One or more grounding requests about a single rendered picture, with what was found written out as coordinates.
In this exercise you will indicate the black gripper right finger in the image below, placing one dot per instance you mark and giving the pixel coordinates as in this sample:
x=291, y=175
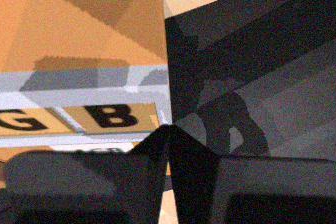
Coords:
x=203, y=181

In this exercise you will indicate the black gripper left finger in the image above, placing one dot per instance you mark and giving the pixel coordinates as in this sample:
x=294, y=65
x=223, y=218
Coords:
x=131, y=182

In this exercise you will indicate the white paper label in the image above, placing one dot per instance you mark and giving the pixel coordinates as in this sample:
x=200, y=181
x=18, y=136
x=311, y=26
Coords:
x=112, y=147

